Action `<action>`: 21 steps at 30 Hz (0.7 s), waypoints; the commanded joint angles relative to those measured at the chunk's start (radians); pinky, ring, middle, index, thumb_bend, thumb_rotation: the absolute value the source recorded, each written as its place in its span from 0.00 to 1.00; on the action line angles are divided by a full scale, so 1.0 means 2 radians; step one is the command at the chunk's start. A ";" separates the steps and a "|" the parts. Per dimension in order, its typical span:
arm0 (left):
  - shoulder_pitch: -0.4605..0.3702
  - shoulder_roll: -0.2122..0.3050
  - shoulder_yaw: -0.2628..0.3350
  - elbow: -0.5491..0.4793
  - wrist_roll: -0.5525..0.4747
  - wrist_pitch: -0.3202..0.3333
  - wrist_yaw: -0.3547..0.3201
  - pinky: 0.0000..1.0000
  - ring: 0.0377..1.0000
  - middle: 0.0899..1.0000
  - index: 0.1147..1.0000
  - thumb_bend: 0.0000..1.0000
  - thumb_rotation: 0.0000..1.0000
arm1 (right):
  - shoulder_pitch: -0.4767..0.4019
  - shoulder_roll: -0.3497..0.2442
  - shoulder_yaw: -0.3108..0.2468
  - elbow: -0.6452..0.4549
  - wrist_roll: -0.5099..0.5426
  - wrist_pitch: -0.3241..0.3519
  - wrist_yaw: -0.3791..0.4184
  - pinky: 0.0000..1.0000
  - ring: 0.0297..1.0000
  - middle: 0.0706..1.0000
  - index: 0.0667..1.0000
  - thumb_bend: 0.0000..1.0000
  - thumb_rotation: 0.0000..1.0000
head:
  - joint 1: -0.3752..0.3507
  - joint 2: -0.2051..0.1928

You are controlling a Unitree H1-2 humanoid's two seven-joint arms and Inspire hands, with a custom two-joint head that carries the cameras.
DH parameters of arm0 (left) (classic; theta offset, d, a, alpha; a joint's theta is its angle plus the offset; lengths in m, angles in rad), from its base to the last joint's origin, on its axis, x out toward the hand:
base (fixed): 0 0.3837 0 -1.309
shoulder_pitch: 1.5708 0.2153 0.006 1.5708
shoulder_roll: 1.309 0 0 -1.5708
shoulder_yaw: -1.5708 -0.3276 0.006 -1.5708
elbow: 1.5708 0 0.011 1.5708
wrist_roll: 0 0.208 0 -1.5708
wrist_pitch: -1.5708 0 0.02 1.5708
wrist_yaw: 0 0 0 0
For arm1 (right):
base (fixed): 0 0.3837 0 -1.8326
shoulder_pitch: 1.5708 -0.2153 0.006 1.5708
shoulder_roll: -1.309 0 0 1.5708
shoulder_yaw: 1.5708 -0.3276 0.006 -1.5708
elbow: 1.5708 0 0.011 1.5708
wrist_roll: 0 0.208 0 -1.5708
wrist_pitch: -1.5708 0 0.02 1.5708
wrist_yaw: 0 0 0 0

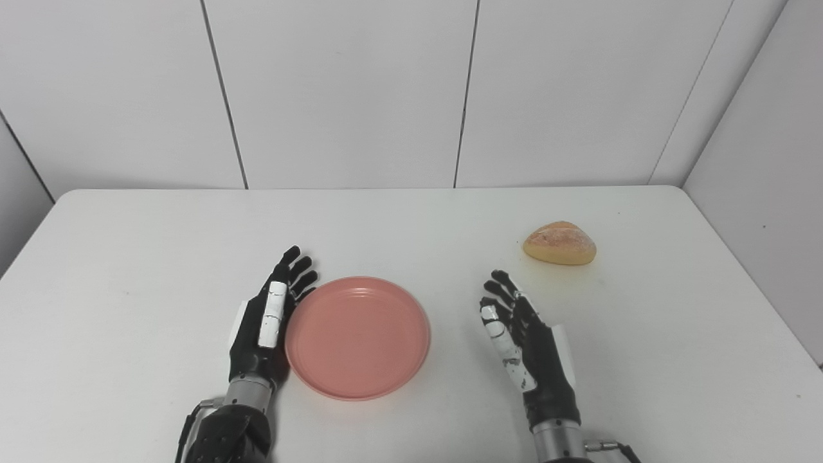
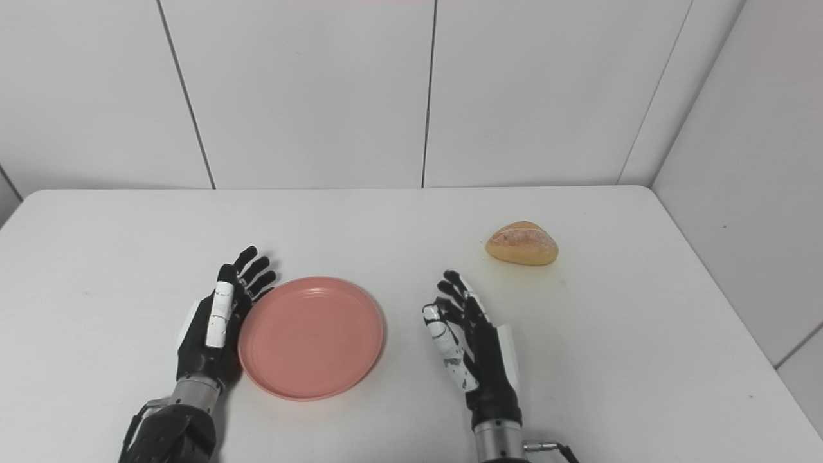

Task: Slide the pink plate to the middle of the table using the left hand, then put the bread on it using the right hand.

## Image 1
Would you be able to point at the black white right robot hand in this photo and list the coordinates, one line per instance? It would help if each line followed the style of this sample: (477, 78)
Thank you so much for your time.
(546, 366)

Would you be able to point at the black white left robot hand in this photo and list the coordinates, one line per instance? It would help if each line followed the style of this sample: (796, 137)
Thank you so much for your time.
(251, 341)

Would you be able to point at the pink round plate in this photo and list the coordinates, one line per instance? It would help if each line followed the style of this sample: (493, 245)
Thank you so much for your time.
(357, 337)

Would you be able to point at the golden bread roll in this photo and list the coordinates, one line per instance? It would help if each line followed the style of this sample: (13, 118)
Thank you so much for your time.
(559, 244)

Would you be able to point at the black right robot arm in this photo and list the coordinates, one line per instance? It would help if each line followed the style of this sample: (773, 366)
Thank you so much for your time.
(559, 444)

